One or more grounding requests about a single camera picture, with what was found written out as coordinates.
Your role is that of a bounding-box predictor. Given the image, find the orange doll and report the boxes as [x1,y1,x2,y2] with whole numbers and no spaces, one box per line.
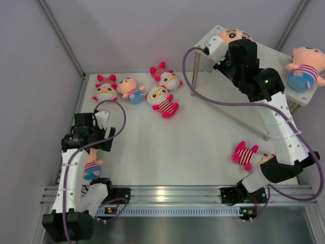
[286,47,324,92]
[83,148,104,180]

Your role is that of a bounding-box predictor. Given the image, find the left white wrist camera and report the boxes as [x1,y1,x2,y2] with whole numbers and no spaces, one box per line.
[95,111,110,129]

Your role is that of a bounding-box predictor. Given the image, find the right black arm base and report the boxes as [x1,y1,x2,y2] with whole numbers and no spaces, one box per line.
[220,187,267,205]

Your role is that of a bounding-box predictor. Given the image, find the white doll glasses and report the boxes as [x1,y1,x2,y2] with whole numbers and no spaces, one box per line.
[145,85,179,118]

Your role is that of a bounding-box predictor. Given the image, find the white doll back left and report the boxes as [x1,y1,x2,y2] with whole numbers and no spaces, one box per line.
[92,74,118,102]

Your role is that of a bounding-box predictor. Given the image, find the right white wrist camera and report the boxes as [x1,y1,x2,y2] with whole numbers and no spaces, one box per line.
[203,35,228,63]

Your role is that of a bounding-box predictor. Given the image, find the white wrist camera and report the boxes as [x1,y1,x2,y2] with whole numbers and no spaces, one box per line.
[203,35,228,63]
[95,111,110,129]

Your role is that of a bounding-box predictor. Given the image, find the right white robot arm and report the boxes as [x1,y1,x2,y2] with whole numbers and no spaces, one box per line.
[207,38,324,202]

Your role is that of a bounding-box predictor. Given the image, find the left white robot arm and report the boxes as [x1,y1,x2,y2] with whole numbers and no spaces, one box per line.
[42,111,116,242]

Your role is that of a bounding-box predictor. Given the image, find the white slotted cable duct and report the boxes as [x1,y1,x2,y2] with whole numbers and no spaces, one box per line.
[96,205,254,218]

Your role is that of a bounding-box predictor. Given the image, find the white doll back centre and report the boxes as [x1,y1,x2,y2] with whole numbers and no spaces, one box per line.
[149,62,183,91]

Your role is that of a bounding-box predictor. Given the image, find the aluminium front rail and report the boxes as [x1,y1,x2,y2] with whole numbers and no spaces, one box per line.
[40,185,314,206]

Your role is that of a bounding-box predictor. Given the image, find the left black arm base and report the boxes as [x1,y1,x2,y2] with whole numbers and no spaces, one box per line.
[91,187,131,204]

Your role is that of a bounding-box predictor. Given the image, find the white two-tier shelf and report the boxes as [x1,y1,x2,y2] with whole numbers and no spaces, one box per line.
[190,24,321,141]

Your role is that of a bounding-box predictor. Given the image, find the orange doll table back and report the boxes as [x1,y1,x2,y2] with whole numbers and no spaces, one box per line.
[116,78,145,104]

